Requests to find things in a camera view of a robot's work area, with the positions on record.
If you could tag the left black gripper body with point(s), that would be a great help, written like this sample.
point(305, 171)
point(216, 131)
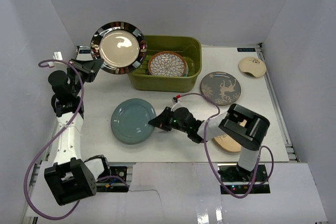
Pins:
point(82, 68)

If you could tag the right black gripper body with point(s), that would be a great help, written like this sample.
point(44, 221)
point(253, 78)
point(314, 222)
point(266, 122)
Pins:
point(176, 126)

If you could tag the blue-grey ceramic plate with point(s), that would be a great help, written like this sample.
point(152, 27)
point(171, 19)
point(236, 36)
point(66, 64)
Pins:
point(130, 121)

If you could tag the dark rimmed cream plate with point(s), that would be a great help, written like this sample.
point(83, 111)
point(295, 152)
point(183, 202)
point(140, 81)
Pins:
point(121, 46)

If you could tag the cream bird pattern plate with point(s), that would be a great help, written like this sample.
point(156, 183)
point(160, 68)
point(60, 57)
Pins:
point(227, 143)

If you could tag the grey reindeer plate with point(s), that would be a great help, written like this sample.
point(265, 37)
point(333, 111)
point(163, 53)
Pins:
point(220, 87)

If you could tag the brown rimmed petal pattern plate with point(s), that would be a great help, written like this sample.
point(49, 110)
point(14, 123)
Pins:
point(167, 64)

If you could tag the small cream floral plate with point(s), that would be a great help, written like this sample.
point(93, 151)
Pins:
point(252, 67)

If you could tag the red and teal floral plate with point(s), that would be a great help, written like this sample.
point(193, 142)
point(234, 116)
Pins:
point(186, 70)

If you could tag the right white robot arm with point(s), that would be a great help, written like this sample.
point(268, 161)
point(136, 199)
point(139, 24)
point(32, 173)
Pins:
point(245, 127)

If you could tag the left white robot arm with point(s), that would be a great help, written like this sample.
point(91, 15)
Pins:
point(70, 178)

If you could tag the olive green plastic bin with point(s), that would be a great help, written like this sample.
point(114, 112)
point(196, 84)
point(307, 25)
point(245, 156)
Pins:
point(187, 47)

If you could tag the left blue label sticker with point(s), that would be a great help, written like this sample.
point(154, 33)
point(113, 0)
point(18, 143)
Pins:
point(85, 51)

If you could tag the blue label sticker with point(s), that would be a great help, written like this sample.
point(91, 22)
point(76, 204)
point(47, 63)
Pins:
point(246, 49)
point(85, 51)

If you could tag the right blue label sticker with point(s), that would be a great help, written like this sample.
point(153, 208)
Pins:
point(246, 49)

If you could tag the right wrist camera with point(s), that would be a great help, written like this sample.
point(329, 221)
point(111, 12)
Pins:
point(176, 103)

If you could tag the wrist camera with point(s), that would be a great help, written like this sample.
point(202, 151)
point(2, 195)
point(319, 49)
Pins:
point(176, 103)
point(57, 57)

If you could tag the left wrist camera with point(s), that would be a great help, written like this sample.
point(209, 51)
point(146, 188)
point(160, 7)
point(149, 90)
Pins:
point(57, 57)

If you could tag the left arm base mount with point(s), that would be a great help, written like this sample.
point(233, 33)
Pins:
point(114, 180)

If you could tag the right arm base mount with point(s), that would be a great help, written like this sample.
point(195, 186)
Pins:
point(238, 183)

